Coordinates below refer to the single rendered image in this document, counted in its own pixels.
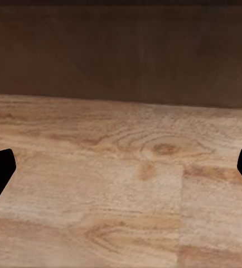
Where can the cabinet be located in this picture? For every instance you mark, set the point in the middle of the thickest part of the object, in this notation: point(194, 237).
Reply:
point(154, 51)

